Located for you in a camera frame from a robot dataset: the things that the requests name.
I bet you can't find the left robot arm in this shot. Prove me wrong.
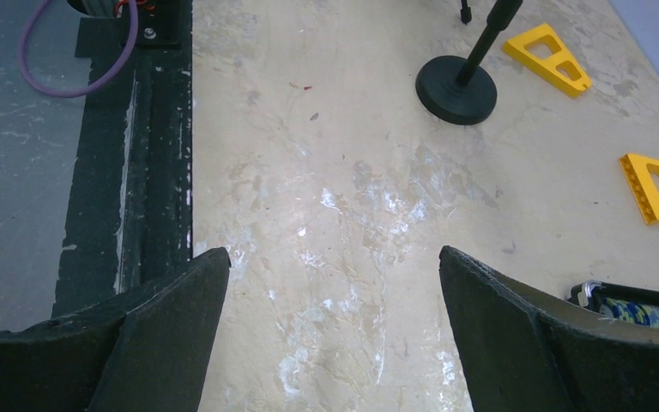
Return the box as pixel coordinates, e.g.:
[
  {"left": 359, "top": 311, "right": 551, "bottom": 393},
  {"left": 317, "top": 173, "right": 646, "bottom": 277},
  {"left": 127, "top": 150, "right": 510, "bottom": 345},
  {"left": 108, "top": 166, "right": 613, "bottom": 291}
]
[{"left": 67, "top": 0, "right": 130, "bottom": 18}]

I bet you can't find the black round-base stand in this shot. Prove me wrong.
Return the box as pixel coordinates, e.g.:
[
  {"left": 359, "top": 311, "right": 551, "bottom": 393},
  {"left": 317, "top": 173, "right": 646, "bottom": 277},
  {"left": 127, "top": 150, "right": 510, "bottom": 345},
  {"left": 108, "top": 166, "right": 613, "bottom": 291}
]
[{"left": 414, "top": 0, "right": 523, "bottom": 125}]

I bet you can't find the yellow triangle block rear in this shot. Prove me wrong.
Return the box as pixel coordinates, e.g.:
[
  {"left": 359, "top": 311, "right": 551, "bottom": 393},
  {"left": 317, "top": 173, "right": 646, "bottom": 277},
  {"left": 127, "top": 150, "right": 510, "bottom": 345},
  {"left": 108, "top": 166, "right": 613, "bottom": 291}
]
[{"left": 619, "top": 153, "right": 659, "bottom": 226}]

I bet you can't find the black poker chip case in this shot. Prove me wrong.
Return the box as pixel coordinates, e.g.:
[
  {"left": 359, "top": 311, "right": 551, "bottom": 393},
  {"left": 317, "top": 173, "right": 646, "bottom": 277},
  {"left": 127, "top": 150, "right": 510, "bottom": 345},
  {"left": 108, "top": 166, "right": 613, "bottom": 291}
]
[{"left": 568, "top": 281, "right": 659, "bottom": 330}]

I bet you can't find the purple cable loop front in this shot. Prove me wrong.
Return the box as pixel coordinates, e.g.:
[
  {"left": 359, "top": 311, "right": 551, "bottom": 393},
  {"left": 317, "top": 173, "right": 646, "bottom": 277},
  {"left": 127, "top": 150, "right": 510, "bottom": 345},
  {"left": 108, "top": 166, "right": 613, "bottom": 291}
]
[{"left": 18, "top": 0, "right": 140, "bottom": 99}]

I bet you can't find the yellow triangle block left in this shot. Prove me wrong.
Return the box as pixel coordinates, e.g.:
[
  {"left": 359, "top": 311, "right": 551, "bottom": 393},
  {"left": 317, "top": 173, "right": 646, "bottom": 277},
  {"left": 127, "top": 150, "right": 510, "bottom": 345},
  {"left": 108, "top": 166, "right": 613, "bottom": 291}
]
[{"left": 502, "top": 23, "right": 593, "bottom": 98}]

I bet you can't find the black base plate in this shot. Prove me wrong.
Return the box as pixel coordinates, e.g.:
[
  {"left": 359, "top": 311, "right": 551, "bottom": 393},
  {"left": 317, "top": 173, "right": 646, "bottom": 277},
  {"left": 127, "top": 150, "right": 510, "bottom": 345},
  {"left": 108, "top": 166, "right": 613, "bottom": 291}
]
[{"left": 51, "top": 1, "right": 193, "bottom": 317}]

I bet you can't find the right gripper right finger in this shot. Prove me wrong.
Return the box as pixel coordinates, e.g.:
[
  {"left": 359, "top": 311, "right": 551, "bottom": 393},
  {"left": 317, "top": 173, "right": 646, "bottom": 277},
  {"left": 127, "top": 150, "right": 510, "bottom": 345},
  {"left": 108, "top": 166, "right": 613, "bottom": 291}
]
[{"left": 439, "top": 246, "right": 659, "bottom": 411}]

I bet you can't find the black tripod shock-mount stand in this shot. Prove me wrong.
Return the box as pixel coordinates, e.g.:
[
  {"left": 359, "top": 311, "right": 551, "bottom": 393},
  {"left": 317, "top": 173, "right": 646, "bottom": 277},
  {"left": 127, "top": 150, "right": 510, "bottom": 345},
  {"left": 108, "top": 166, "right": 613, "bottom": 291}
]
[{"left": 460, "top": 0, "right": 473, "bottom": 25}]

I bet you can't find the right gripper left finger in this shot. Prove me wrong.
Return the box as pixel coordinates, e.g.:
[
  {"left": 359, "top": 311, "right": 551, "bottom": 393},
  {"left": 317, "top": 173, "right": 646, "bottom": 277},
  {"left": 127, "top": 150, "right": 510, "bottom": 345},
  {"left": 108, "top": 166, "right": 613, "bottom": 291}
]
[{"left": 0, "top": 248, "right": 231, "bottom": 411}]

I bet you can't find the yellow triangle block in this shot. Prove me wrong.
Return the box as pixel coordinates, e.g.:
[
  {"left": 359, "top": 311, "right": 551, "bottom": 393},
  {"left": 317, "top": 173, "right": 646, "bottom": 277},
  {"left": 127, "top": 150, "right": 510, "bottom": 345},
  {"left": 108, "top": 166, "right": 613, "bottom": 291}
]
[
  {"left": 502, "top": 23, "right": 593, "bottom": 98},
  {"left": 619, "top": 153, "right": 659, "bottom": 226}
]

